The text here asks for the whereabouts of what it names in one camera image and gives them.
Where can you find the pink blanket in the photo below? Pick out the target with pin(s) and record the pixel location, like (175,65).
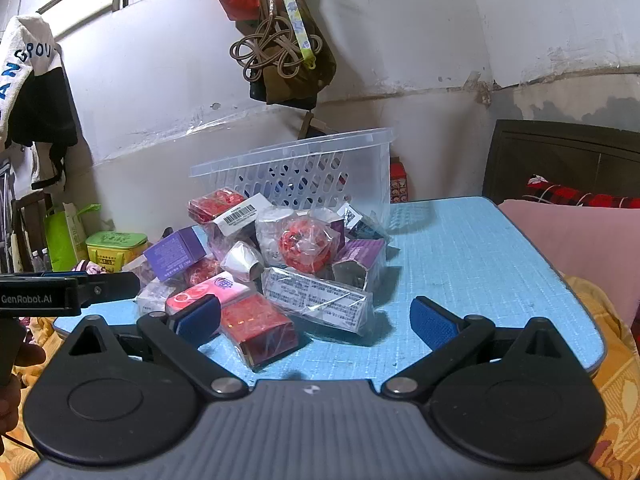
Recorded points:
(575,245)

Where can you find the wrapped silver tube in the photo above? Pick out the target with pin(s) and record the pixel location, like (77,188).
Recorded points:
(240,260)

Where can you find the green shopping bag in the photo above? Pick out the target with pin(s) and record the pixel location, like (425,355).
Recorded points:
(62,240)

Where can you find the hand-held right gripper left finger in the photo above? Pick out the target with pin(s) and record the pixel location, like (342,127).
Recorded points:
(200,317)

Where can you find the brown hanging bag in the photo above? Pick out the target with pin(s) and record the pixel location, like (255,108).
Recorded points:
(295,80)

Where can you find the dark wooden headboard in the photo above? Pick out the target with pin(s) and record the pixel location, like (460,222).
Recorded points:
(560,155)

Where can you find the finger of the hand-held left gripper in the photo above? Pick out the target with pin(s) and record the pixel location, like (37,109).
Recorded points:
(112,286)
(62,274)

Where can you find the dark box white label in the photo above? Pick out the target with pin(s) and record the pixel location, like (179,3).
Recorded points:
(365,230)

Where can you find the white black hoodie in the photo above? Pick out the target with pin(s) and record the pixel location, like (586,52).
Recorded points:
(30,85)

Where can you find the person's left hand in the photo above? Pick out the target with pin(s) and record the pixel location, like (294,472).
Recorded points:
(31,356)

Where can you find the brown cardboard piece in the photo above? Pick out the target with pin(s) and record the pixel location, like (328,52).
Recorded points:
(309,125)

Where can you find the clear plastic basket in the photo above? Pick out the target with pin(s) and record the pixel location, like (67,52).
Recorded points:
(360,170)

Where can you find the red plaid pillow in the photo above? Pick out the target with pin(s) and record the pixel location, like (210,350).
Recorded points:
(575,195)

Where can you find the clear packet white label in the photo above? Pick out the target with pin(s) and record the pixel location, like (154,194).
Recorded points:
(315,295)

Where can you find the pale lilac packet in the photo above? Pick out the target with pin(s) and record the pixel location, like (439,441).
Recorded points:
(152,295)

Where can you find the purple silver box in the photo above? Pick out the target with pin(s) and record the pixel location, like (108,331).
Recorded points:
(362,255)

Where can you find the wrapped round red item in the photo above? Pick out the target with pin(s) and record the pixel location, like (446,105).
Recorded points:
(300,247)

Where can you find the pink box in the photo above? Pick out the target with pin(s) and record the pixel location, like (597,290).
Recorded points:
(210,287)

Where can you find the yellow-green container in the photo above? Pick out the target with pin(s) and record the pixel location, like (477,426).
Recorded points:
(115,250)

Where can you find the red carton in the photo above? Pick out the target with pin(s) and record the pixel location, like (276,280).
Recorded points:
(399,180)

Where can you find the small red packet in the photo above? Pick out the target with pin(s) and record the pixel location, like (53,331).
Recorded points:
(200,270)

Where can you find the red patterned box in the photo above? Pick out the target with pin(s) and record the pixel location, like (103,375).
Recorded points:
(212,205)

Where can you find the pink printed bag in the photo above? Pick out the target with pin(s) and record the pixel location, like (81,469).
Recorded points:
(97,266)

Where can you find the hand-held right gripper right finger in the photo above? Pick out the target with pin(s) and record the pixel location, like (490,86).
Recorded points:
(432,322)

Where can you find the yellow printed blanket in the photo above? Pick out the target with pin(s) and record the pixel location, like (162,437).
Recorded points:
(620,385)

